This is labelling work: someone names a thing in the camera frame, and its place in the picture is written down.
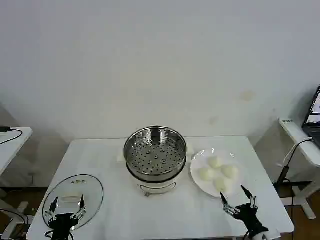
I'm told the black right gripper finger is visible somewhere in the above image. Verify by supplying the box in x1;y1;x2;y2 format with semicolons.
240;184;259;210
219;191;241;216

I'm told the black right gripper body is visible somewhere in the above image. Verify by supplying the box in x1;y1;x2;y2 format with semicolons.
233;203;270;234

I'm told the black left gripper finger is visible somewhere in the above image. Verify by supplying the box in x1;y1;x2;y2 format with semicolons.
71;194;87;221
44;196;60;223

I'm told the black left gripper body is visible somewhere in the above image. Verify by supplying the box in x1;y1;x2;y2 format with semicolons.
48;212;78;240

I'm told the white steamed bun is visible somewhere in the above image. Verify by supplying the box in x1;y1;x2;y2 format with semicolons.
221;164;239;179
197;167;216;181
213;177;232;194
208;156;223;170

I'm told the glass lid with white handle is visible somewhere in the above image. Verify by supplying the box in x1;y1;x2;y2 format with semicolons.
42;174;105;231

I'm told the white round plate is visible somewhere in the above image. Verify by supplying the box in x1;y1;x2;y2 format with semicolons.
189;148;248;198

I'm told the white side table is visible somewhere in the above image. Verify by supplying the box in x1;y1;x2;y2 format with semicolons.
0;126;34;176

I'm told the white electric pot base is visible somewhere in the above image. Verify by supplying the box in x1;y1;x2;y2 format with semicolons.
126;159;187;198

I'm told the white desk with leg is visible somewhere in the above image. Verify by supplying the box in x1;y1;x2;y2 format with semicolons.
278;117;320;220

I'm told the perforated steel steamer basket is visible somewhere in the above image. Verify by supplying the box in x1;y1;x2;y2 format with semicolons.
123;126;187;177

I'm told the black laptop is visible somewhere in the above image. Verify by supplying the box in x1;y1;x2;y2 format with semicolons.
301;86;320;149

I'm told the black laptop cable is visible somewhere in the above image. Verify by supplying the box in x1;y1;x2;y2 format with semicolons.
277;138;314;185

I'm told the black floor cable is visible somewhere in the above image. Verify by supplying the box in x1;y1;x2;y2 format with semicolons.
289;186;296;221

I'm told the white base frame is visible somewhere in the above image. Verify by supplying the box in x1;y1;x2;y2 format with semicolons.
0;199;33;240

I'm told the white laptop cable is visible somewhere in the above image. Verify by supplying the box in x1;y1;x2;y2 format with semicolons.
283;137;313;166

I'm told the thin black cable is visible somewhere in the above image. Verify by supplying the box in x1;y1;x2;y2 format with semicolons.
0;128;24;146

